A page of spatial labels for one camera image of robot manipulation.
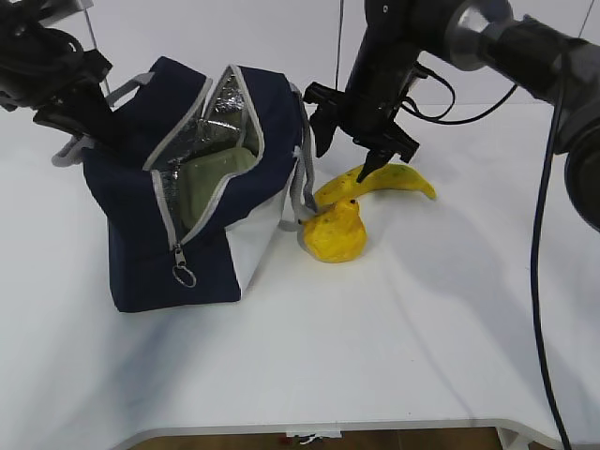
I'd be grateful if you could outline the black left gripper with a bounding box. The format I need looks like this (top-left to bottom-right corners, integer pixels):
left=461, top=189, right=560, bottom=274
left=1, top=22, right=123, bottom=146

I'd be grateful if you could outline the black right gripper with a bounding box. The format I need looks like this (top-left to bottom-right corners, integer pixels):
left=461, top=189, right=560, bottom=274
left=304, top=60, right=420, bottom=184

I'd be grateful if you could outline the yellow toy banana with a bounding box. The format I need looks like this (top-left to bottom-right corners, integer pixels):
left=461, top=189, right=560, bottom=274
left=314, top=163, right=437, bottom=206

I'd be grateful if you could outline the yellow toy pear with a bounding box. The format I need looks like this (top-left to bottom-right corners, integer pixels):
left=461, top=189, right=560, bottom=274
left=301, top=198, right=368, bottom=263

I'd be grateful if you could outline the green lid glass food container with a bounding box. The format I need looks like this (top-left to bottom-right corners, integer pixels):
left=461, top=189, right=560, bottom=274
left=177, top=146, right=257, bottom=230

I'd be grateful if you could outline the navy blue lunch bag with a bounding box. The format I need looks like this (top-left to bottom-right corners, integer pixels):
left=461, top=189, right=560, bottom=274
left=52, top=57, right=316, bottom=313

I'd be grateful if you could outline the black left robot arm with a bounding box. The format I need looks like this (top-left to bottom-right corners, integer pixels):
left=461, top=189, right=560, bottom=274
left=1, top=1, right=123, bottom=146

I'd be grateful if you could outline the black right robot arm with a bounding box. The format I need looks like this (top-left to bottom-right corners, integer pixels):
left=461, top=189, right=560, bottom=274
left=304, top=1, right=599, bottom=227

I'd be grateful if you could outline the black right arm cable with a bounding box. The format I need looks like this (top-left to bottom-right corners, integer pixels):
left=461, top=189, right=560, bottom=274
left=402, top=60, right=574, bottom=450

